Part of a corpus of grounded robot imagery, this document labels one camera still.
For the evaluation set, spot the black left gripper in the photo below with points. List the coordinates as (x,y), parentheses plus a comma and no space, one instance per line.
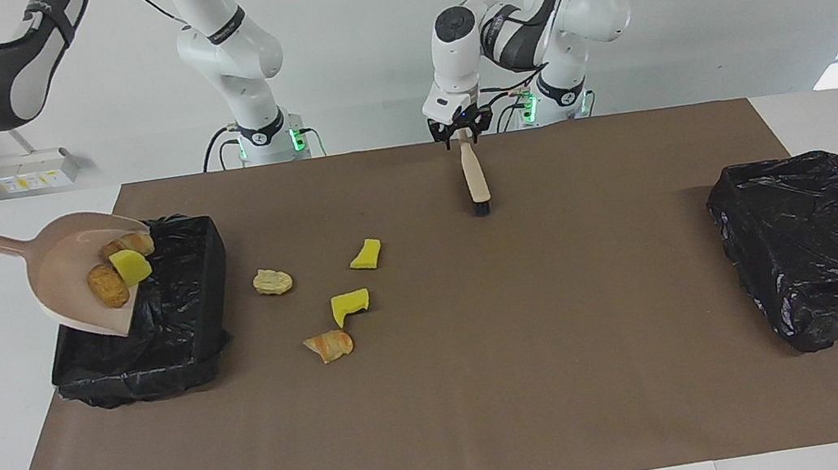
(462,119)

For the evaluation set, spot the beige hand brush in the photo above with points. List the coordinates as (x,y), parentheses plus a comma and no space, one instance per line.
(475,178)

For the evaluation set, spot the pink plastic dustpan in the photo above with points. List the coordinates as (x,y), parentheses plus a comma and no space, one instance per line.
(63,268)

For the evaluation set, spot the brown oval bread roll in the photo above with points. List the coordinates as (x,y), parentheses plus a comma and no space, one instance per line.
(106,287)

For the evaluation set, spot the beige striped bread chunk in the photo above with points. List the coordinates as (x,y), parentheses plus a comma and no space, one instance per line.
(133,243)

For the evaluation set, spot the yellow and green sponge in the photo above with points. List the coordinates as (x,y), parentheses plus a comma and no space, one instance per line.
(133,269)

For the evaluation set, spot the notched yellow sponge piece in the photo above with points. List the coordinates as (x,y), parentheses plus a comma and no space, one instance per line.
(348,304)

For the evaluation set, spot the pale pastry piece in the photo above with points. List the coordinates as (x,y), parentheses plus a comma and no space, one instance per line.
(272,281)

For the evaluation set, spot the orange glazed croissant piece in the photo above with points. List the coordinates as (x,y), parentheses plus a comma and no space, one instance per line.
(332,346)

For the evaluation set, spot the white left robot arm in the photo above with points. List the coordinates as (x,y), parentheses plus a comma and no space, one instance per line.
(456,58)

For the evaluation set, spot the black bag-lined bin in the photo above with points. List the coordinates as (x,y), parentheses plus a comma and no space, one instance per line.
(822,244)
(176,318)

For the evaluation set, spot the small yellow sponge piece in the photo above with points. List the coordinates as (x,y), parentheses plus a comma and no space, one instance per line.
(365,255)

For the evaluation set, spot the brown table mat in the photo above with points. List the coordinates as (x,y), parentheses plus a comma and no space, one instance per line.
(657,414)

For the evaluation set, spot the white wall power outlet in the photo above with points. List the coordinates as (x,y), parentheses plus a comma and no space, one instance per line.
(37,170)

